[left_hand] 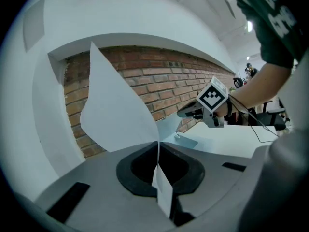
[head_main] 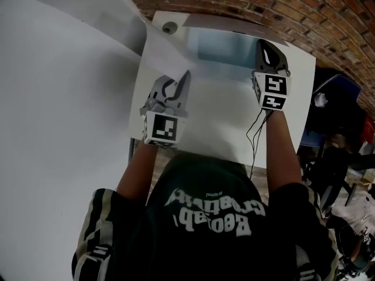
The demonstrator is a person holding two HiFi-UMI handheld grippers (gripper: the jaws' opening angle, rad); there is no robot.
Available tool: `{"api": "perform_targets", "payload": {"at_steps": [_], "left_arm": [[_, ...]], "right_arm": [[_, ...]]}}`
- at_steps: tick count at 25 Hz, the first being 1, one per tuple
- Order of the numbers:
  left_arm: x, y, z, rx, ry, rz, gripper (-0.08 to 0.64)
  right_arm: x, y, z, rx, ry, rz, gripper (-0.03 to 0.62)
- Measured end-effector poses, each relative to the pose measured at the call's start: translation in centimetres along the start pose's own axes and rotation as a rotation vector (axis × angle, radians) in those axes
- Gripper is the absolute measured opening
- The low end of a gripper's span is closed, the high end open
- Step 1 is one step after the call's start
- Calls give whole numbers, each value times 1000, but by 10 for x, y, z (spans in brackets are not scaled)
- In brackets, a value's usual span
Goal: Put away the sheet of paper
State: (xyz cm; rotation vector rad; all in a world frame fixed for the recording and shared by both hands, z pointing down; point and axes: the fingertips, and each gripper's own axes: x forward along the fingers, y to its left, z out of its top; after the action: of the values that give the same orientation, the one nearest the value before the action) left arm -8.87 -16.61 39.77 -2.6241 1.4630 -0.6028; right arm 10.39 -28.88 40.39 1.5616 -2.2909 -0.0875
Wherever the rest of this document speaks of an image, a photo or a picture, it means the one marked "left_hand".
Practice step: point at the green printed t-shirt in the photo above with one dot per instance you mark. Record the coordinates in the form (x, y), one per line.
(272, 28)

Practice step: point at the white table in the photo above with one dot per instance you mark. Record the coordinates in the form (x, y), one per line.
(229, 139)

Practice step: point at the white A4 paper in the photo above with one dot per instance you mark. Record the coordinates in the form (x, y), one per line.
(113, 100)

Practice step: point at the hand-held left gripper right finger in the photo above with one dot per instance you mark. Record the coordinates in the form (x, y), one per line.
(217, 178)

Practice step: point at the black office chair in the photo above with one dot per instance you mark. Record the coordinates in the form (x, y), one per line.
(272, 120)

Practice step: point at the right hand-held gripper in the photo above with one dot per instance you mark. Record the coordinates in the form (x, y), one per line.
(212, 95)

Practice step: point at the black wristband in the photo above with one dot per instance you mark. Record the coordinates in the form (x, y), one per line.
(229, 109)

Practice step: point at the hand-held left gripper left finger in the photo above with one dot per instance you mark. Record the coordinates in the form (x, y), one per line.
(101, 185)

